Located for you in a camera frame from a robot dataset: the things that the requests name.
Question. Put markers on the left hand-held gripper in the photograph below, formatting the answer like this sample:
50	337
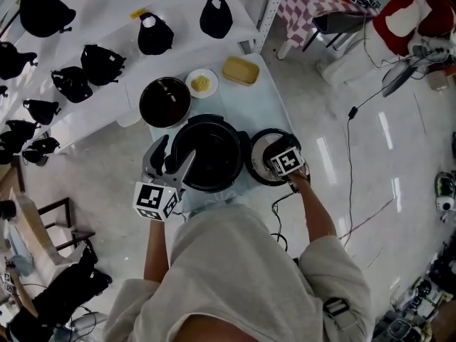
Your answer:
155	197

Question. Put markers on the red and white cushion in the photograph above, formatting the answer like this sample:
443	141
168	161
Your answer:
420	16

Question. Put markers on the black chair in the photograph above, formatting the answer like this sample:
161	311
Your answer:
335	23

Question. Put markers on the yellow plastic tray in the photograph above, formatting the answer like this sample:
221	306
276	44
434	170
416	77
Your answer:
240	70

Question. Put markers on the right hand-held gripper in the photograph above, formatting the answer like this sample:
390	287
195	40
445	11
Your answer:
286	159

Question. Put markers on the person's right forearm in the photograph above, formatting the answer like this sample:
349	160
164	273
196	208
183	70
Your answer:
315	208

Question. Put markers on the group of black bags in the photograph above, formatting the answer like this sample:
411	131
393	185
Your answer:
42	13

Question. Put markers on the wooden stool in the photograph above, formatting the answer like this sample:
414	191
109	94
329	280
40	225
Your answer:
66	223

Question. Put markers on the grey floor fan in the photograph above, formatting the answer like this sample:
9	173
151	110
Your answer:
400	75

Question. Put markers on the wooden table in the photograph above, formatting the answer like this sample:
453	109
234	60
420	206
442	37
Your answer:
28	226

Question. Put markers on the person's left forearm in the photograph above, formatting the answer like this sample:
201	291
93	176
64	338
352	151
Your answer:
156	248

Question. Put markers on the black pressure cooker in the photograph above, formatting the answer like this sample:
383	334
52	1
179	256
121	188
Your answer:
210	151

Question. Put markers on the black pressure cooker lid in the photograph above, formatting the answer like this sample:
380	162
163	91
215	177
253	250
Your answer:
259	151

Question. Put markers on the white round device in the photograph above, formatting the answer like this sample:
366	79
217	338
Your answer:
445	198

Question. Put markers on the person's beige clothing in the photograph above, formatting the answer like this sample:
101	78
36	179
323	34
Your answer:
231	273

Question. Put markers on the white plate with noodles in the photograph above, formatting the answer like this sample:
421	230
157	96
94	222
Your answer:
202	83

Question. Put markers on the black inner pot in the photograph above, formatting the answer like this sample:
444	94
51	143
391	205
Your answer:
164	102

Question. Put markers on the pile of floor equipment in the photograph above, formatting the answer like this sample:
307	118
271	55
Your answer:
420	298

